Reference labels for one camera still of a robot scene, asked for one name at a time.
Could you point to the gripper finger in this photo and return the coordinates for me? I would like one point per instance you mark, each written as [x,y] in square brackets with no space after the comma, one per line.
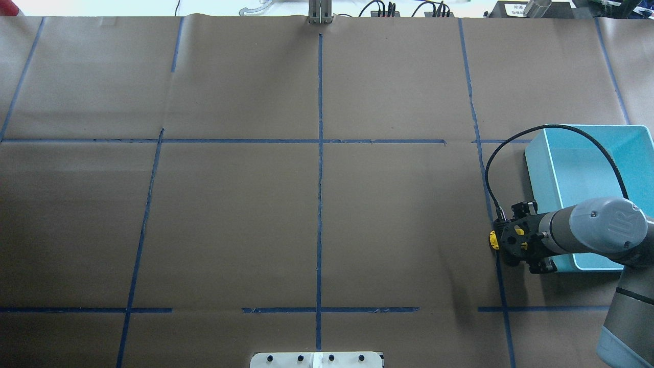
[542,267]
[525,208]

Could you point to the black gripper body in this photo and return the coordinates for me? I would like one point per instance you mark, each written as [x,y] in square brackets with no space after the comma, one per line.
[531,208]

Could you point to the yellow beetle toy car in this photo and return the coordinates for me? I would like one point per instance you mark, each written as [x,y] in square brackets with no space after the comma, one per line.
[493,241]

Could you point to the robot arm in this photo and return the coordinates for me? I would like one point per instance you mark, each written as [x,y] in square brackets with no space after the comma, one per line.
[611,227]

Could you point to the teal plastic bin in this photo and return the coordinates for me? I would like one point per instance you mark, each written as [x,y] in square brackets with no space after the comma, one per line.
[594,183]

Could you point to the black connector block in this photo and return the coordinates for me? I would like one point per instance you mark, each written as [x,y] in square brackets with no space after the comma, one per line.
[380,9]
[439,9]

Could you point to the red cylinder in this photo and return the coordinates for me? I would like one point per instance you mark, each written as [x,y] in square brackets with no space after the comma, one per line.
[9,8]

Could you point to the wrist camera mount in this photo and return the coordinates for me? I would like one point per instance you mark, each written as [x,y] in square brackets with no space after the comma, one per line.
[510,241]

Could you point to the aluminium frame post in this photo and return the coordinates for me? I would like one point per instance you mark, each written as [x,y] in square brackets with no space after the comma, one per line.
[320,12]

